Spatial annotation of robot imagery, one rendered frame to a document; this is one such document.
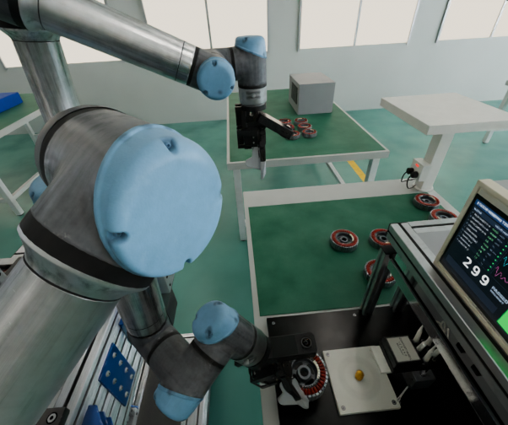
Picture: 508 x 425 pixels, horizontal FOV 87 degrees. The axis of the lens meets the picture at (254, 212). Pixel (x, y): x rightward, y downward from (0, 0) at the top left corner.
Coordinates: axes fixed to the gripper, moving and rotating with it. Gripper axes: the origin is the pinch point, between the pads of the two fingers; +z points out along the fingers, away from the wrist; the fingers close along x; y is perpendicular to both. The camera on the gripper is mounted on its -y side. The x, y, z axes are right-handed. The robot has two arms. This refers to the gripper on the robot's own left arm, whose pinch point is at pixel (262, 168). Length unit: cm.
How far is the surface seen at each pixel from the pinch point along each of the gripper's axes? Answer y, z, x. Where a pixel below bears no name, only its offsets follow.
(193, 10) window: 65, -40, -397
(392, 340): -27, 23, 46
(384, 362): -24, 27, 49
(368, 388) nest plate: -22, 37, 51
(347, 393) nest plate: -16, 37, 52
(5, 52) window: 343, -3, -389
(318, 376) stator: -9, 29, 50
